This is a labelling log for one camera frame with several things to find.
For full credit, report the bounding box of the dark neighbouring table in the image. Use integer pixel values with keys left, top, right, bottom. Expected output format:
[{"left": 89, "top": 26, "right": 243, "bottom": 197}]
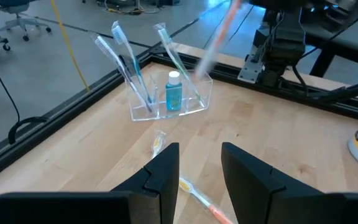
[{"left": 303, "top": 18, "right": 358, "bottom": 78}]

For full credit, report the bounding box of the clear acrylic organizer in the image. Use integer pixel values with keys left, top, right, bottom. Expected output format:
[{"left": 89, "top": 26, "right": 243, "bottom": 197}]
[{"left": 125, "top": 68, "right": 214, "bottom": 122}]

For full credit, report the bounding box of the black cable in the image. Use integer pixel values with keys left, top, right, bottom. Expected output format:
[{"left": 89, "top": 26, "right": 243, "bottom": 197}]
[{"left": 0, "top": 46, "right": 50, "bottom": 146}]

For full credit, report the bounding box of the black table frame rail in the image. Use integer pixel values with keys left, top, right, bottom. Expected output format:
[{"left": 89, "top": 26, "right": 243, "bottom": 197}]
[{"left": 0, "top": 43, "right": 358, "bottom": 187}]

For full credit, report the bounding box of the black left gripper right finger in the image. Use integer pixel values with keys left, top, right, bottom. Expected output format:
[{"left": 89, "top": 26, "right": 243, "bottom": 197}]
[{"left": 221, "top": 142, "right": 358, "bottom": 224}]

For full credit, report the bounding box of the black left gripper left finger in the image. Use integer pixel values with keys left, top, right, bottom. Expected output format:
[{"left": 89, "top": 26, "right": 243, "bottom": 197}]
[{"left": 0, "top": 142, "right": 180, "bottom": 224}]

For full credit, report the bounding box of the orange toothbrush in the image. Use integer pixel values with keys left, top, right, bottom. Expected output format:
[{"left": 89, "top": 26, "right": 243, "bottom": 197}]
[
  {"left": 193, "top": 0, "right": 242, "bottom": 80},
  {"left": 151, "top": 129, "right": 168, "bottom": 160},
  {"left": 178, "top": 176, "right": 235, "bottom": 224}
]

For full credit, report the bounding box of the grey office chair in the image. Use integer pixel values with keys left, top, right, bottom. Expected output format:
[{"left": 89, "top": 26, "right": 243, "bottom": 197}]
[{"left": 0, "top": 0, "right": 52, "bottom": 43}]

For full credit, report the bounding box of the yellow cable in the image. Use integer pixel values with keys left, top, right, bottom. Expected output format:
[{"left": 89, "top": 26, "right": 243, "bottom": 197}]
[{"left": 50, "top": 0, "right": 91, "bottom": 93}]

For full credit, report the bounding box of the green toothbrush in clear wrapper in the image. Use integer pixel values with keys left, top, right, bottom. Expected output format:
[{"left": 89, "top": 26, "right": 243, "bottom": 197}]
[{"left": 153, "top": 22, "right": 205, "bottom": 108}]

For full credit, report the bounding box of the dark blue toothbrush in wrapper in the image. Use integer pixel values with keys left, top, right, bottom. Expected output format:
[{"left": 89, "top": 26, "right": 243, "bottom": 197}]
[{"left": 90, "top": 32, "right": 154, "bottom": 114}]

